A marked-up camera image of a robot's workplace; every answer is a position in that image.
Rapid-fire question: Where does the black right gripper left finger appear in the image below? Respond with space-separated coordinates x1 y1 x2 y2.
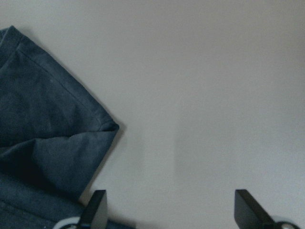
77 190 108 229

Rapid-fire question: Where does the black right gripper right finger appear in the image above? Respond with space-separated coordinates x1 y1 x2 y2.
234 189 277 229

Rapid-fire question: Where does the black t-shirt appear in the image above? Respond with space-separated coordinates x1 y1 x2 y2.
0 27 119 229

